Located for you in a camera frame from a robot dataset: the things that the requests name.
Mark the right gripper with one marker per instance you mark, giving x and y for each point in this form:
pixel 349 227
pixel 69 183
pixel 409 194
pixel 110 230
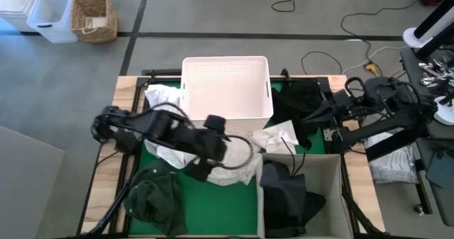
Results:
pixel 341 102

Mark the wicker basket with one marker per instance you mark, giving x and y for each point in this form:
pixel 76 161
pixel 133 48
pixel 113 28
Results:
pixel 94 29

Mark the black metal bar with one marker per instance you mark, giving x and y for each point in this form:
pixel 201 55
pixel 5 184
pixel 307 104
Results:
pixel 434 42
pixel 390 148

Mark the silver metal spoon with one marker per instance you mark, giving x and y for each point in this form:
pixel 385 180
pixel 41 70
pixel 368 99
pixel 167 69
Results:
pixel 429 81
pixel 427 66

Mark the yellow power plug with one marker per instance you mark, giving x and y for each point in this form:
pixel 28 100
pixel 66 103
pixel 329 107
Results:
pixel 371 67

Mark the clear plastic bag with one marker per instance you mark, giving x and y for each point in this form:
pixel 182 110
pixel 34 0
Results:
pixel 393 164

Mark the black frame strut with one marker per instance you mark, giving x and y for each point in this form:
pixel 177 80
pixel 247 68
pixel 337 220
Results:
pixel 361 217
pixel 110 210

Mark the white round stand base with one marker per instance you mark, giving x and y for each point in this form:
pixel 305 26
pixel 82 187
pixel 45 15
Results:
pixel 446 116

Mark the black clamp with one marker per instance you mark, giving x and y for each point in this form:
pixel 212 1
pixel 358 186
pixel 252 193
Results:
pixel 286 75

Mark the white plastic bin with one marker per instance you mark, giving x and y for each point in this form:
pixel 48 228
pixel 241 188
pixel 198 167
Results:
pixel 16 5

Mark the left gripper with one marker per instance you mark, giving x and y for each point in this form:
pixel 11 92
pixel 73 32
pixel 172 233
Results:
pixel 211 145

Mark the dark grey side cart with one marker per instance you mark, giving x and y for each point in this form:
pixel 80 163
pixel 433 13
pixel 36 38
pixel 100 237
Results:
pixel 443 203

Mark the dark teal cloth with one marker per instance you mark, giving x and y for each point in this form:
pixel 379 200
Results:
pixel 443 169

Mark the grey fabric bin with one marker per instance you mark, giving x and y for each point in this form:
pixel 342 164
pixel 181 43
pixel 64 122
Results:
pixel 330 182

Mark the black garment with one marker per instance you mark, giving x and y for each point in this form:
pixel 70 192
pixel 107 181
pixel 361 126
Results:
pixel 294 100

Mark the black caster wheel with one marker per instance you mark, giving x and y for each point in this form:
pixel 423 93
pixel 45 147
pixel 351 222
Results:
pixel 419 209

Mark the white paper sheet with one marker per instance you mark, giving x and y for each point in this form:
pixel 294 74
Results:
pixel 95 22

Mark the small white cloth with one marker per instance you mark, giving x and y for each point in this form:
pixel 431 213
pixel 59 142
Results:
pixel 273 138

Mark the black table frame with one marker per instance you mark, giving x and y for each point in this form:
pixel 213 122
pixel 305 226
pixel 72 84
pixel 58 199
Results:
pixel 135 100

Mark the dark green garment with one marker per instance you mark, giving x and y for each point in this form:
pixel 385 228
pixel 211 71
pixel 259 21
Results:
pixel 156 200

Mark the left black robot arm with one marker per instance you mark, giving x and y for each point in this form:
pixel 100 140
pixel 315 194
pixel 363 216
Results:
pixel 156 125

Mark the dark grey garment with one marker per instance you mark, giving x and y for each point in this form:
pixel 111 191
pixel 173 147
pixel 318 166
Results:
pixel 283 196

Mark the white perforated plastic basket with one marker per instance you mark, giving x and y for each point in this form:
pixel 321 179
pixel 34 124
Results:
pixel 227 90

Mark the green table mat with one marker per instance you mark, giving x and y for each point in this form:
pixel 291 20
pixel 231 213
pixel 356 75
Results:
pixel 220 210

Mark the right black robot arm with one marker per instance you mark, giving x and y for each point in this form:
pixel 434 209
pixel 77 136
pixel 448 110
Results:
pixel 390 122

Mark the white base stand with pole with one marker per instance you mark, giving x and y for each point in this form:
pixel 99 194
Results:
pixel 413 37

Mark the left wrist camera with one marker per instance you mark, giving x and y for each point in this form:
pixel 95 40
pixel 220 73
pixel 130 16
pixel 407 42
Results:
pixel 215 122

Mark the silver mounting plate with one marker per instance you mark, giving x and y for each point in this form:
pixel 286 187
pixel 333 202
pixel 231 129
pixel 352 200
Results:
pixel 328 134

